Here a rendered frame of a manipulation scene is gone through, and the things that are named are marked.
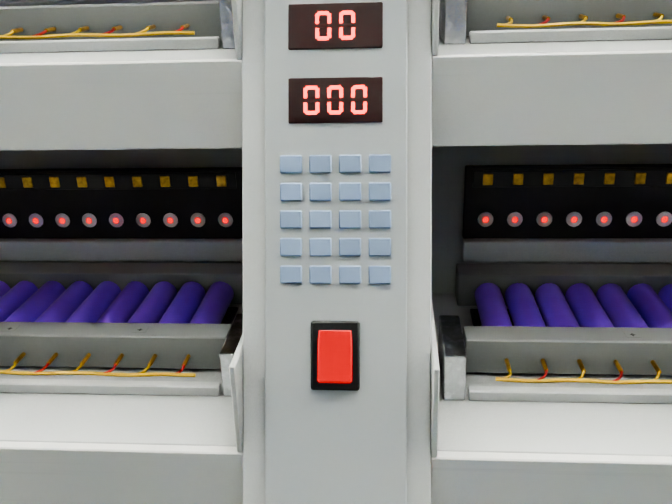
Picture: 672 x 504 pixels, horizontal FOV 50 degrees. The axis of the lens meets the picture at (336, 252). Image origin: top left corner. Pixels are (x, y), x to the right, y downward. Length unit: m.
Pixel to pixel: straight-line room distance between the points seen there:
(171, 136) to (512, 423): 0.23
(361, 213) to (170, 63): 0.12
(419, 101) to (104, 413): 0.24
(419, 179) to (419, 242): 0.03
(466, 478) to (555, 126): 0.18
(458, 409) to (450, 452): 0.04
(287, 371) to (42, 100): 0.19
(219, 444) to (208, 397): 0.05
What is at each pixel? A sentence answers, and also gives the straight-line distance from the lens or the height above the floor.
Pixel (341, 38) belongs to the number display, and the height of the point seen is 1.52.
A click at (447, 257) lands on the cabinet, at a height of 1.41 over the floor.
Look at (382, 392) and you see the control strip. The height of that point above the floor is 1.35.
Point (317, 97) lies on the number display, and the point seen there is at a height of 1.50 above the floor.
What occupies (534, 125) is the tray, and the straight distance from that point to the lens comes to 0.38.
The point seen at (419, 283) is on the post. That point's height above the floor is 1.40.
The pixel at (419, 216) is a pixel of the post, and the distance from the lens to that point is 0.36.
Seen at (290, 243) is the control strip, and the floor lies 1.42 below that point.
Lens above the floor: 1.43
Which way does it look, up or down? 1 degrees down
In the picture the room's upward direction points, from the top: straight up
